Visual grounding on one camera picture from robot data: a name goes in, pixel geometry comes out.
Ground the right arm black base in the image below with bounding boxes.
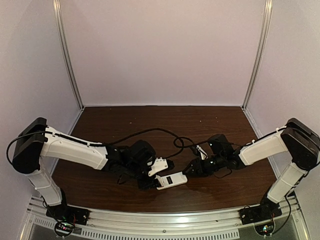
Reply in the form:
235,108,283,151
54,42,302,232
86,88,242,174
238,191,282,237

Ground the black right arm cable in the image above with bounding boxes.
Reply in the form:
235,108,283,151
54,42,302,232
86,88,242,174
173,136,288,156

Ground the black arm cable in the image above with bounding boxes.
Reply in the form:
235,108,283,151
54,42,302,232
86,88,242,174
173,136,288,156
6,127,186,171

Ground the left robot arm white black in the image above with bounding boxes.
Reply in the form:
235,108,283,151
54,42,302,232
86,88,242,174
9,117,169,207

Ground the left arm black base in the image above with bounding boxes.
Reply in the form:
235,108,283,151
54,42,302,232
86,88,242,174
42,189,91,239

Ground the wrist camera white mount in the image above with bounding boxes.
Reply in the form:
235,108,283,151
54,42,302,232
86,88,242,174
147,157,175,177
191,145,208,160

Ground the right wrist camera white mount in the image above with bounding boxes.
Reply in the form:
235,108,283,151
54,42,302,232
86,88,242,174
191,145,208,160

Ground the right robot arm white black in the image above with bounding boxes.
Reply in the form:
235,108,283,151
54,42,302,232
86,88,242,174
183,118,320,207

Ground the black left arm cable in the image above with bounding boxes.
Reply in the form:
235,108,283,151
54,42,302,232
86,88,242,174
6,127,186,171

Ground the white remote control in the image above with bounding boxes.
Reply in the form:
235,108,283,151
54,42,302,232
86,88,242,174
156,171,188,190

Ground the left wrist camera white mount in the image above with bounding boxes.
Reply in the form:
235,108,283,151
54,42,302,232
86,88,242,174
147,157,175,177

